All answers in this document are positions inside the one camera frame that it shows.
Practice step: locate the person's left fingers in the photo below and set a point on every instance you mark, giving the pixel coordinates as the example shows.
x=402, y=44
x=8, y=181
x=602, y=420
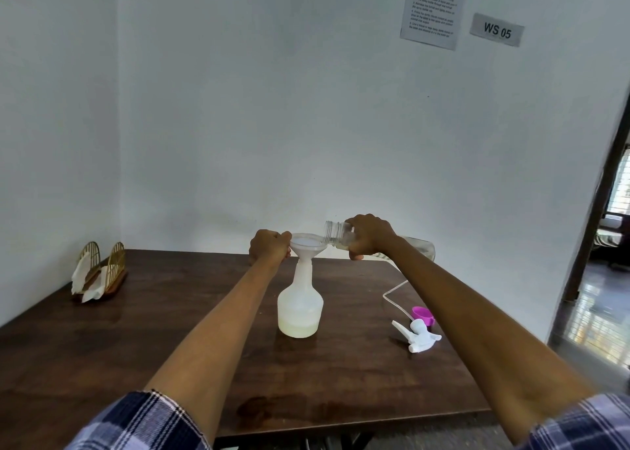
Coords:
x=285, y=246

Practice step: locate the clear plastic bottle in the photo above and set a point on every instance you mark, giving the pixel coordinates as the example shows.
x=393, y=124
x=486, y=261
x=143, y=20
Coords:
x=335, y=231

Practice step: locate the translucent white spray bottle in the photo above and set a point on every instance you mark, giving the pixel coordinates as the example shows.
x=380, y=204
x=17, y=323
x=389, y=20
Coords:
x=300, y=307

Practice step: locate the white paper napkins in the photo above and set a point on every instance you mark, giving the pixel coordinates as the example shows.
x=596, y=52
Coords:
x=81, y=275

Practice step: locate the person's right hand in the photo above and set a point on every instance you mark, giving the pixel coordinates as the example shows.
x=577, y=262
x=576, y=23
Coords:
x=376, y=233

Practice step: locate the plaid left shirt sleeve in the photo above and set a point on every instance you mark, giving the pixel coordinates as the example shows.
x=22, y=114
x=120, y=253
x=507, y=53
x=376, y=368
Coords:
x=142, y=422

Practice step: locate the wooden sofa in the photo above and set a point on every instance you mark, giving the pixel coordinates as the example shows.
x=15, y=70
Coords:
x=613, y=240

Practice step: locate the purple bottle cap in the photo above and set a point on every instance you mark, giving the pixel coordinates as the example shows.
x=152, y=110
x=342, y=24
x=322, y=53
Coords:
x=422, y=313

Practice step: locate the printed paper sheet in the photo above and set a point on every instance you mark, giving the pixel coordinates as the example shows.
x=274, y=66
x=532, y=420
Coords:
x=435, y=9

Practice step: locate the plaid right shirt sleeve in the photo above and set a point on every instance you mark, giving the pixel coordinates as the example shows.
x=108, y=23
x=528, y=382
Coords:
x=585, y=425

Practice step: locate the dark wooden door frame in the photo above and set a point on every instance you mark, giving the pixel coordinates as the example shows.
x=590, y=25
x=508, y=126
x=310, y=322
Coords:
x=593, y=203

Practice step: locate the person's right thumb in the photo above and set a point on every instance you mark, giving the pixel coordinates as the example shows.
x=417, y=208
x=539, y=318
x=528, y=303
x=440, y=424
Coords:
x=356, y=255

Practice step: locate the plaid shirt sleeve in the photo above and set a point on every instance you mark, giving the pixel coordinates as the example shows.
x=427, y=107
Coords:
x=585, y=425
x=142, y=422

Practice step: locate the white plastic funnel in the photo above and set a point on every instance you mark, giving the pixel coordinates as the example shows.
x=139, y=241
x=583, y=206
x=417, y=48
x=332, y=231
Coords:
x=307, y=245

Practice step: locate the person's left forearm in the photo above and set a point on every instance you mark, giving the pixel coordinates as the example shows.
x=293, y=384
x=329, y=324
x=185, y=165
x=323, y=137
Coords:
x=221, y=326

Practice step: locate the barred window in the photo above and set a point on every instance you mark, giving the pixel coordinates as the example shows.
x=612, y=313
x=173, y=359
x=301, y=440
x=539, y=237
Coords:
x=621, y=179

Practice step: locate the person's left hand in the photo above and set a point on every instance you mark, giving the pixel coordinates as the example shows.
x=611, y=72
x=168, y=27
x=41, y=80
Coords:
x=266, y=248

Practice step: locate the grey label sign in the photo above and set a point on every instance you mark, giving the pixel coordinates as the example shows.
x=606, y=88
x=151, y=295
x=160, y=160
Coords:
x=497, y=30

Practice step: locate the person's right forearm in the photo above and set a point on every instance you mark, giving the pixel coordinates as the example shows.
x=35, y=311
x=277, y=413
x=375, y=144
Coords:
x=472, y=326

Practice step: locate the white spray trigger head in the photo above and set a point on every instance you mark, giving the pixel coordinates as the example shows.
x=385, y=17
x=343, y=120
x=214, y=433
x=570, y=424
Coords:
x=419, y=335

